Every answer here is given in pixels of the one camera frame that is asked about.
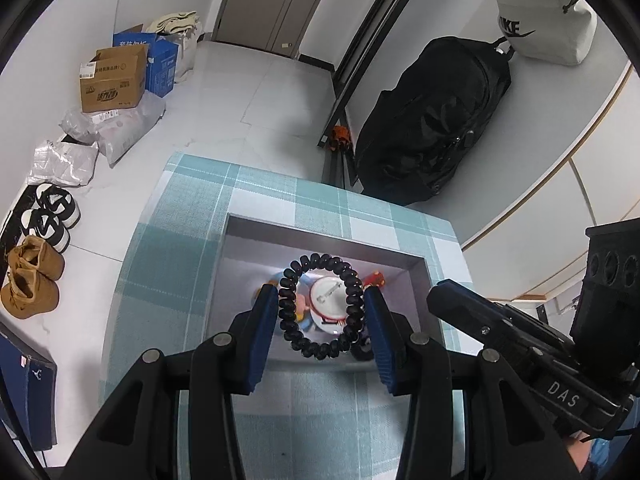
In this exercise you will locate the grey storage box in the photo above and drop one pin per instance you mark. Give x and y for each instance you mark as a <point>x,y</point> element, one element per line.
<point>240,270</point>

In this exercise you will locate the white tote bag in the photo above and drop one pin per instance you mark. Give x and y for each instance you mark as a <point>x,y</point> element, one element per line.
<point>185,35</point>

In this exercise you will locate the clear plastic package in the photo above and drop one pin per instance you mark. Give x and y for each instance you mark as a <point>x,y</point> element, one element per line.
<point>77,125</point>

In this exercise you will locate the red rimmed round badge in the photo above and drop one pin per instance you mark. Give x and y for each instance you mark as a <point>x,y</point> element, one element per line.
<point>325,300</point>

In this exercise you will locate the person's right forearm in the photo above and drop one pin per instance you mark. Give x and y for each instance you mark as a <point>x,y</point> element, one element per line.
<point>577,455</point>

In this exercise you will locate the brown cardboard box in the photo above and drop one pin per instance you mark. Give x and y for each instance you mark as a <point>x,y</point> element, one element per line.
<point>112,82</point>

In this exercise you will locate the orange black tool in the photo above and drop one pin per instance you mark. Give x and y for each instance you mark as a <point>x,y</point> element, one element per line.
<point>339,136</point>

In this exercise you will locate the black metal stand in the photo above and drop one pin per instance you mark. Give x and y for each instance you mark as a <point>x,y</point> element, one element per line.
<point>380,20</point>

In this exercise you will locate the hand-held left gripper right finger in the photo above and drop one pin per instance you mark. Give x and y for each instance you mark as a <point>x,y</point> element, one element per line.
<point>381,340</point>

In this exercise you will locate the brown boot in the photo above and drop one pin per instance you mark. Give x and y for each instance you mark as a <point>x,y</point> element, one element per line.
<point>37,257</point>
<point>27,292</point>

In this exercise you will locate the teal checked tablecloth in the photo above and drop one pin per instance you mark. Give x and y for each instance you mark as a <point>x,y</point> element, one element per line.
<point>175,260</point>

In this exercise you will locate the grey poly mailer bag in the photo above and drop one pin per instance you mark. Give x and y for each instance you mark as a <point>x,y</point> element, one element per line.
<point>130,130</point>

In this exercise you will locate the dark blue shoe box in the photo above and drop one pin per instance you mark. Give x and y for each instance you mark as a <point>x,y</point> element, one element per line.
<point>25,395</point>

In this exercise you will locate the grey door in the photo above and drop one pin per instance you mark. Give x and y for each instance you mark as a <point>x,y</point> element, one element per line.
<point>275,0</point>

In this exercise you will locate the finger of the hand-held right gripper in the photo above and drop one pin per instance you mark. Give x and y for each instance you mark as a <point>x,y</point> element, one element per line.
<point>525,322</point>
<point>475,330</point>

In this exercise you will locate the black white sneaker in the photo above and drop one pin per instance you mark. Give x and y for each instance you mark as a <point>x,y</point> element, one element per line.
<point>45,230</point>
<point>57,205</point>

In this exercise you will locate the red hair clip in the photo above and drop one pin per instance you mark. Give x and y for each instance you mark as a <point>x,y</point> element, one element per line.
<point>375,279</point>

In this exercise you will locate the large black bag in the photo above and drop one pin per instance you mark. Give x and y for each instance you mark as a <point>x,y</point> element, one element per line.
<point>430,125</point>

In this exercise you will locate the white logo bag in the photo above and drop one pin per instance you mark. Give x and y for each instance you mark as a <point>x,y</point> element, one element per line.
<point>540,10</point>

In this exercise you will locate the white plastic package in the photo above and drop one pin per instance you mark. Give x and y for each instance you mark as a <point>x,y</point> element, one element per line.
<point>65,162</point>

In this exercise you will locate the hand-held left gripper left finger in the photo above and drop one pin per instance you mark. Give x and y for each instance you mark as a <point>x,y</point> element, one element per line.
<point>260,335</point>

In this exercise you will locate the blue cardboard box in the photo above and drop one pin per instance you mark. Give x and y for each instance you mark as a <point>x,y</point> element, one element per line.
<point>162,65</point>

